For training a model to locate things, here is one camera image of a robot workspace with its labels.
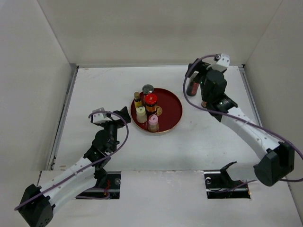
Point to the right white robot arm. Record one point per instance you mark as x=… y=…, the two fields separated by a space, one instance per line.
x=276 y=155

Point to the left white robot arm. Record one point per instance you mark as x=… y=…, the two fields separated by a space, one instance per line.
x=39 y=203

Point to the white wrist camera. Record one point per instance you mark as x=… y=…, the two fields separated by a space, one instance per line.
x=98 y=116
x=222 y=62

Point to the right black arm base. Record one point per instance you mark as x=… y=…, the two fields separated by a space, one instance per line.
x=219 y=185

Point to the pink cap spice jar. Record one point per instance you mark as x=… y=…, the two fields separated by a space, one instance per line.
x=153 y=123

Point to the red lid sauce jar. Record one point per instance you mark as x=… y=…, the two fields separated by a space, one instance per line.
x=150 y=101

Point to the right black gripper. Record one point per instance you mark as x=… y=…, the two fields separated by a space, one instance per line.
x=200 y=66

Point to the small yellow label bottle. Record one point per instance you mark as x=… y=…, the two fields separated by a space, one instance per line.
x=137 y=100

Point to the tall dark soy sauce bottle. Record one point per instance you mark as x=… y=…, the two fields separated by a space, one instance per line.
x=193 y=85

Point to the cream cap spice jar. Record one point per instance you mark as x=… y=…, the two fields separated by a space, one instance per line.
x=141 y=115

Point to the silver cap spice shaker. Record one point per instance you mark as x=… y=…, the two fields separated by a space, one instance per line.
x=147 y=89

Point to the round red tray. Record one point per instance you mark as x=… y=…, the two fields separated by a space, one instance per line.
x=169 y=110

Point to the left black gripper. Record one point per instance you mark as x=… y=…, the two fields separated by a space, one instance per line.
x=123 y=113

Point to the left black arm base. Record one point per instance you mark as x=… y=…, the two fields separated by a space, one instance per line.
x=105 y=189

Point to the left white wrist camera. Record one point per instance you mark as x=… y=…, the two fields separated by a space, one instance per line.
x=98 y=116

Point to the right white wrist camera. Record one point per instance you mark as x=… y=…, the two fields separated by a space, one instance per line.
x=222 y=62

